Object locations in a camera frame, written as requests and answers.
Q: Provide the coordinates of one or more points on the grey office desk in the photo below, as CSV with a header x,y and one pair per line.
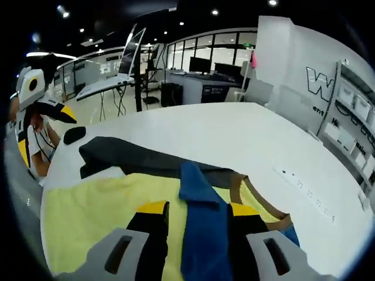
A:
x,y
193,87

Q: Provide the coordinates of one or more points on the yellow garment with grey blue sleeves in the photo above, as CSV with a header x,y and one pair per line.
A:
x,y
102,205

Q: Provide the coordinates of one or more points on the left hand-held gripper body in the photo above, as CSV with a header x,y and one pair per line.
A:
x,y
30,85

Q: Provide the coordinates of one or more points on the table power socket strip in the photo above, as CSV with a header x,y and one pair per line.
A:
x,y
304,194

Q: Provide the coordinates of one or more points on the grey metal shelf rack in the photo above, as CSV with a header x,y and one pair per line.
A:
x,y
359,77

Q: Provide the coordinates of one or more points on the group of white storage bins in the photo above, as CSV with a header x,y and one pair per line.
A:
x,y
361,106

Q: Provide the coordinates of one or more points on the black oval pad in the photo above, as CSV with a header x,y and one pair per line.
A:
x,y
74,135

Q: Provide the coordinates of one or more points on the pink hanging item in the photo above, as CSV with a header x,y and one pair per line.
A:
x,y
254,60

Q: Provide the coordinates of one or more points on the white tilting desk stand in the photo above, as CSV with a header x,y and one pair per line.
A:
x,y
102,85

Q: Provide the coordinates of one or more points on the black computer tower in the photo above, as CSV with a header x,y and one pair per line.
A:
x,y
171,93

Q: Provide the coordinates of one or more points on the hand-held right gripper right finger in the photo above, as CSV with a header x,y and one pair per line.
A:
x,y
252,248

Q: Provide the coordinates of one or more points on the black desk monitor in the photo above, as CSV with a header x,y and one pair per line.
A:
x,y
199,64
228,70

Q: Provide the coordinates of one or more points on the grey chair with solid back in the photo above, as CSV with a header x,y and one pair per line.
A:
x,y
260,87

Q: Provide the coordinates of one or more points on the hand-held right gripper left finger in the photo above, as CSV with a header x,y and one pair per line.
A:
x,y
146,234

